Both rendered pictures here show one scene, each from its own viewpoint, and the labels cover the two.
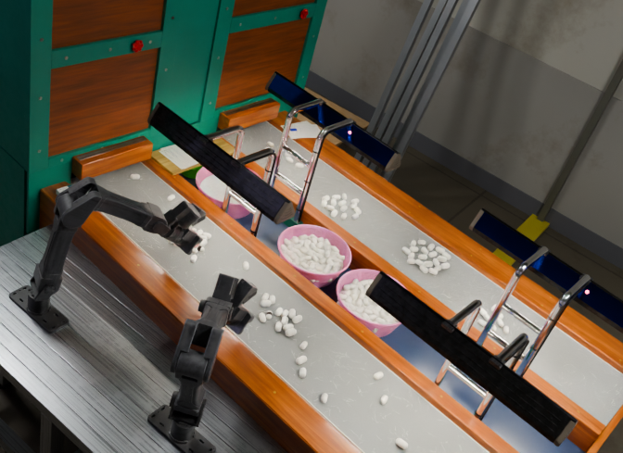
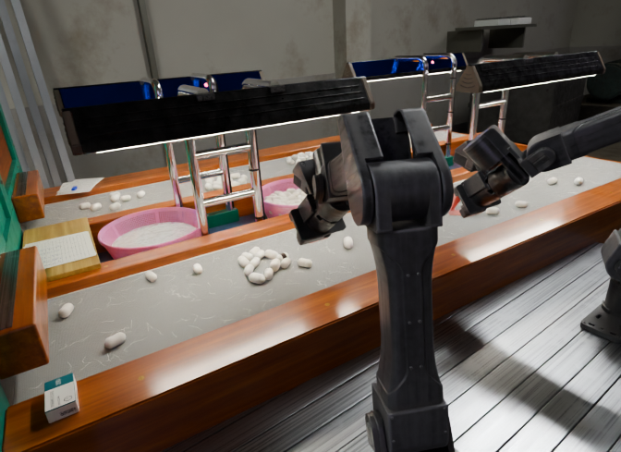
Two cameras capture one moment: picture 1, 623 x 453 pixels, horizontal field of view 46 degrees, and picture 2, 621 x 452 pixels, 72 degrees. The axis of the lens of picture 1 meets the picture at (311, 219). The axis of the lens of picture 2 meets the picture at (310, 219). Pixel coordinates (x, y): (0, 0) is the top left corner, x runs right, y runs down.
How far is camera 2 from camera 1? 211 cm
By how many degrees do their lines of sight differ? 55
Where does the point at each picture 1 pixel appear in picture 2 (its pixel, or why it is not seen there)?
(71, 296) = (360, 440)
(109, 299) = (363, 381)
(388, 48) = not seen: outside the picture
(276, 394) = (542, 219)
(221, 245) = (274, 246)
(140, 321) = not seen: hidden behind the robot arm
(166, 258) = (298, 287)
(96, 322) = not seen: hidden behind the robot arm
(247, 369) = (516, 231)
